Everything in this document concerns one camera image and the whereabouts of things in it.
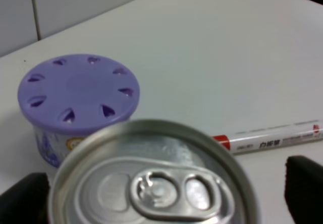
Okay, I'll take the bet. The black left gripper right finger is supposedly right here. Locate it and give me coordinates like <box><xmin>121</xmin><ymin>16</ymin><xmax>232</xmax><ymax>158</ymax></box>
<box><xmin>285</xmin><ymin>155</ymin><xmax>322</xmax><ymax>223</ymax></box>

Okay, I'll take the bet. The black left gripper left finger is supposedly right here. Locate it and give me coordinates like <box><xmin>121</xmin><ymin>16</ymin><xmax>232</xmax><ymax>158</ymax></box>
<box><xmin>1</xmin><ymin>173</ymin><xmax>50</xmax><ymax>223</ymax></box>

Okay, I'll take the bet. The red drink can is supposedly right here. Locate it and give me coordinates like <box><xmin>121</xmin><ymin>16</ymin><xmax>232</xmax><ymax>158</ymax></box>
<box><xmin>47</xmin><ymin>120</ymin><xmax>262</xmax><ymax>223</ymax></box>

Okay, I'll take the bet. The red white marker pen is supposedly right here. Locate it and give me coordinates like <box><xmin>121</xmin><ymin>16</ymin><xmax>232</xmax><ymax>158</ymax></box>
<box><xmin>213</xmin><ymin>120</ymin><xmax>322</xmax><ymax>154</ymax></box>

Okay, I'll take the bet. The purple air freshener jar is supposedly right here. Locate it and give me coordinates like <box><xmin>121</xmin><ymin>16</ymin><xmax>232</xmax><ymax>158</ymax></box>
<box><xmin>17</xmin><ymin>54</ymin><xmax>140</xmax><ymax>167</ymax></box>

